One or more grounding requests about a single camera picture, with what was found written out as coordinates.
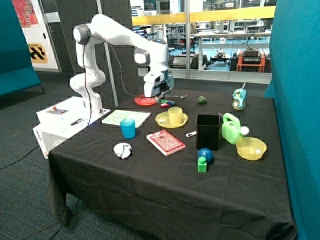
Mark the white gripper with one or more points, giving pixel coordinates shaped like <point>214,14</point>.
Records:
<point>158,83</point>

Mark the green toy watering can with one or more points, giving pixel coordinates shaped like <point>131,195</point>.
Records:
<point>232,130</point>

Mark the red plastic plate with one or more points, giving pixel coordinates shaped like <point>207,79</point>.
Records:
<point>144,101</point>

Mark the green highlighter blue cap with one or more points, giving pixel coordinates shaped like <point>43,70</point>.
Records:
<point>164,101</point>

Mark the green marbled composition notebook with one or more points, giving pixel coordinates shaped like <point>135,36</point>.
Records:
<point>118,115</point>

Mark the blue plastic cup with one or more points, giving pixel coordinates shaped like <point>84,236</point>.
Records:
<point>128,128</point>

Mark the yellow plastic bowl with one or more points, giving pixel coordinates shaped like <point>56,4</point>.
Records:
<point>250,148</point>

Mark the red paperback book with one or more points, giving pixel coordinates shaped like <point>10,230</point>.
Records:
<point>166,143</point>

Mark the green toy block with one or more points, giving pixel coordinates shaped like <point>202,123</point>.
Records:
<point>201,164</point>

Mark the teal kids sippy bottle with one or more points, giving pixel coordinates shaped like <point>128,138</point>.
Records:
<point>239,97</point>

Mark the black square container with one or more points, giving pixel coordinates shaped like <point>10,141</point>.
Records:
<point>208,132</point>

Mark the black tablecloth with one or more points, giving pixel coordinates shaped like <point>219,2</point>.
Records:
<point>166,196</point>

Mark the green toy pepper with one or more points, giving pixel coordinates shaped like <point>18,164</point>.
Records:
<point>201,100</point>

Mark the yellow plastic cup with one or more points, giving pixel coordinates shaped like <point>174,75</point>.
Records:
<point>175,115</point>

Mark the silver metal fork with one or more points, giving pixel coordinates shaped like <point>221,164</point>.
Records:
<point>176,96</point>

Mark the yellow black warning sign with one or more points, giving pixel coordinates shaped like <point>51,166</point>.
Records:
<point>37,53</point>

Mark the crumpled white paper ball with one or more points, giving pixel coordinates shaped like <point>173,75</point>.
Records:
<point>122,150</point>

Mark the pink highlighter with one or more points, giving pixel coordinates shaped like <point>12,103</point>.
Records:
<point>164,105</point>

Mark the black marker pen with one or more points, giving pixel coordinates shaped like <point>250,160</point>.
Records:
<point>77,121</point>

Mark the teal sofa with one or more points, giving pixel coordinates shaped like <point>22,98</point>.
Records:
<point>16,69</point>

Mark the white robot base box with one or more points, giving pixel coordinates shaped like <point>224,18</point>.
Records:
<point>55,122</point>

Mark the yellow plastic plate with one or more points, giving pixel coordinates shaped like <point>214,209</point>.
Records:
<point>162,119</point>

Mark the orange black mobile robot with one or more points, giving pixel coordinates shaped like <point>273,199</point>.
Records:
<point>251,60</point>

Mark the red wall poster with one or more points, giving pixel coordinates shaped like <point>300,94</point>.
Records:
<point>26,13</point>

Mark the blue ball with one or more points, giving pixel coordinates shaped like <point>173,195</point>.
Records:
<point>207,154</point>

